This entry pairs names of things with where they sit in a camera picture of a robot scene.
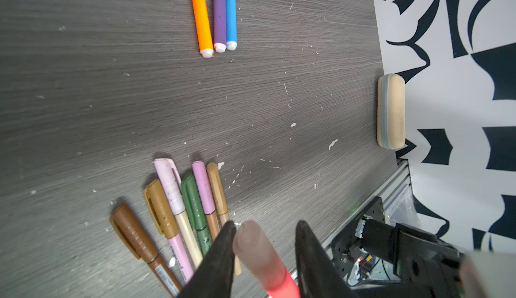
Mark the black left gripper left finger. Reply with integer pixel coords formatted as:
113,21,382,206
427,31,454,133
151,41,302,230
178,221,237,298

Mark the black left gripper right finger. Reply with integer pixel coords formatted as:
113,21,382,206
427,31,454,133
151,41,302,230
295,220,357,297

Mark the red highlighter pen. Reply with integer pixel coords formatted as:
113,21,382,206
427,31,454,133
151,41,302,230
232,220,301,298

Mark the pink cap brown marker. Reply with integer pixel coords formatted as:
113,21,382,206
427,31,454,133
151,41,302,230
192,161,220,240

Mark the green marker pen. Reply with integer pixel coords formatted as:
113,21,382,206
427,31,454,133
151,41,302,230
181,173,212,256

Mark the tan marker pen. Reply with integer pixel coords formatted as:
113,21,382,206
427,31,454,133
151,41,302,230
206,161,243,276

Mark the pink cap cream marker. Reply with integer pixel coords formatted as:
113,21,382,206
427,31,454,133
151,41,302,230
153,158,203,268

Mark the blue highlighter pen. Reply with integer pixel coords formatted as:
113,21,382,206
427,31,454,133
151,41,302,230
226,0,238,51

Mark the orange highlighter pen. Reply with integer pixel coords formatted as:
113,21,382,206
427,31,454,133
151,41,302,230
192,0,214,58

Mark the purple highlighter pen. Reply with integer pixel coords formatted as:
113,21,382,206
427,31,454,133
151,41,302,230
213,0,227,53

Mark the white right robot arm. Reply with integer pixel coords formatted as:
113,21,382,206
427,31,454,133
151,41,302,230
331,216,515,297

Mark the brown marker pen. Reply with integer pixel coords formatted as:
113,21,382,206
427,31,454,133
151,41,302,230
110,203,182,297

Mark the ochre cap pink marker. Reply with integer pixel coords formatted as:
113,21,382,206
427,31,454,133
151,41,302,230
143,178,194,283

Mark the beige whiteboard eraser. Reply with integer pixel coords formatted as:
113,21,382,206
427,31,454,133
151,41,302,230
377,74,406,150

